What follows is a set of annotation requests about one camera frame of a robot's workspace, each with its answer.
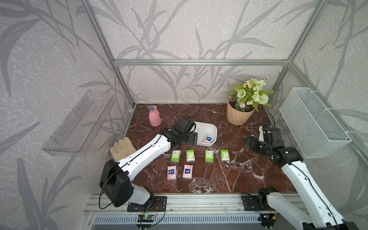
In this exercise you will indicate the pink spray bottle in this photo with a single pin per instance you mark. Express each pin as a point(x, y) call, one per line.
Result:
point(154, 116)

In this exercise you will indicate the clear acrylic wall shelf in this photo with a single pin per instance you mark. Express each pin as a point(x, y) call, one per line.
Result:
point(76, 133)

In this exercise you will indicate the white storage box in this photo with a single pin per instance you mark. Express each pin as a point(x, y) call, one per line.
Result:
point(204, 130)

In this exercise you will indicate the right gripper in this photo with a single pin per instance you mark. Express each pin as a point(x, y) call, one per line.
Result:
point(255, 141)

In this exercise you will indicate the right circuit board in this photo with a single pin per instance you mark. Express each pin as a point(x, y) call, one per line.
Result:
point(268, 218)

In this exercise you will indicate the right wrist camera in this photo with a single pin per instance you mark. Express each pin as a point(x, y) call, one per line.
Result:
point(261, 135)

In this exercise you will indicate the artificial green white flowers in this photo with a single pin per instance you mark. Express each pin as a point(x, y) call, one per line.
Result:
point(248, 96)

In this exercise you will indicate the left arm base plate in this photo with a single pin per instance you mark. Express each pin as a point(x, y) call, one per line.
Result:
point(157, 203)

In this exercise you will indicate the beige work glove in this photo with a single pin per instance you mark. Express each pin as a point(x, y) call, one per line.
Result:
point(122, 149)

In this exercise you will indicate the aluminium front rail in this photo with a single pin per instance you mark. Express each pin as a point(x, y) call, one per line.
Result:
point(213, 203)

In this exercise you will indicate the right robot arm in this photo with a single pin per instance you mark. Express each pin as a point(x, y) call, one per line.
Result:
point(320, 215)

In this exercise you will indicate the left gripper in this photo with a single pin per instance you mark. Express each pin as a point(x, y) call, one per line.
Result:
point(193, 139)

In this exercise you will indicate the beige flower pot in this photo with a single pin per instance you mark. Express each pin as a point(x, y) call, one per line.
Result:
point(236, 117)

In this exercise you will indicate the green tissue pack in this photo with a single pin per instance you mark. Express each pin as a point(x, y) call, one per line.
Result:
point(190, 156)
point(225, 156)
point(175, 156)
point(209, 156)

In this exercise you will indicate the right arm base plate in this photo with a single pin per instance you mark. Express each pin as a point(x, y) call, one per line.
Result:
point(255, 203)

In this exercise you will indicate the left green circuit board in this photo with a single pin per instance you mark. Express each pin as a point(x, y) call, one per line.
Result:
point(146, 219)

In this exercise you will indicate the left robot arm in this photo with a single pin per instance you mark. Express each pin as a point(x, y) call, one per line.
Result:
point(116, 180)

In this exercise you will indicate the white wire mesh basket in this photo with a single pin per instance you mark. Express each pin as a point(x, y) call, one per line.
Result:
point(314, 128)

